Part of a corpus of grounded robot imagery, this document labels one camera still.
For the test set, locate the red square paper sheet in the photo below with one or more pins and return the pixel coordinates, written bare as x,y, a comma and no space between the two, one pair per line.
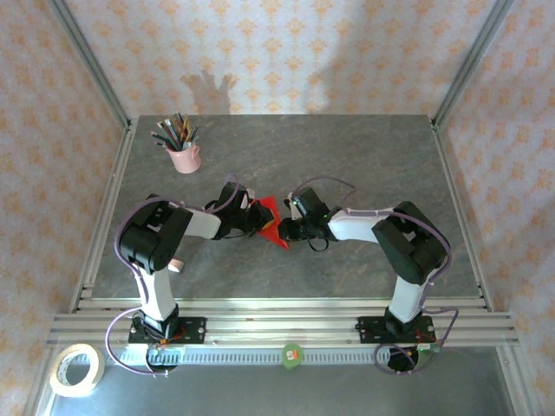
273,237

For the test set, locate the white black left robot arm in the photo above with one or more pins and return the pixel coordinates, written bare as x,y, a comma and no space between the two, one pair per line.
156,290

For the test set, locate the pink eraser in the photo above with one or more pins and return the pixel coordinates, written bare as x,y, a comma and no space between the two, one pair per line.
177,267

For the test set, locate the pink mug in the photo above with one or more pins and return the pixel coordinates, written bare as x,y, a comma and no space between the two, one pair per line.
186,160

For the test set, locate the dark pencil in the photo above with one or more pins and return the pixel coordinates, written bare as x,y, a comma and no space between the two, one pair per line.
164,141
192,135

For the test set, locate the yellow pencil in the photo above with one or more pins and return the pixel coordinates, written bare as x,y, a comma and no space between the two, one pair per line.
186,128

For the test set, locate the teal pencil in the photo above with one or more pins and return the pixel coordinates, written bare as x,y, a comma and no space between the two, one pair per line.
180,129

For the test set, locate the grey pencil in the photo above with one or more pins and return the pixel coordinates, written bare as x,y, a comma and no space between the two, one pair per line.
168,135

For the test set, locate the cream masking tape roll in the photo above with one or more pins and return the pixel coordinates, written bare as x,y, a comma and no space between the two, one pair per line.
56,381

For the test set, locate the narrow aluminium frame rail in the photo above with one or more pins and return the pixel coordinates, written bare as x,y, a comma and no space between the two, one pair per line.
282,304

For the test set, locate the wide aluminium frame rail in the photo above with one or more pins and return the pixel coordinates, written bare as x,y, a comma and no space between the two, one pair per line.
282,329

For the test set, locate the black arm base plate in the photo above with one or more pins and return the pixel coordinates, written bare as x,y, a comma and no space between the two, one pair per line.
195,327
368,329

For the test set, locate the aluminium side rail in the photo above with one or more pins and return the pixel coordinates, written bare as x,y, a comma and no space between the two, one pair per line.
452,182
112,182

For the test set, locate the aluminium frame post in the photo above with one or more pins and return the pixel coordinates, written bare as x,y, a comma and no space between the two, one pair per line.
89,56
472,56

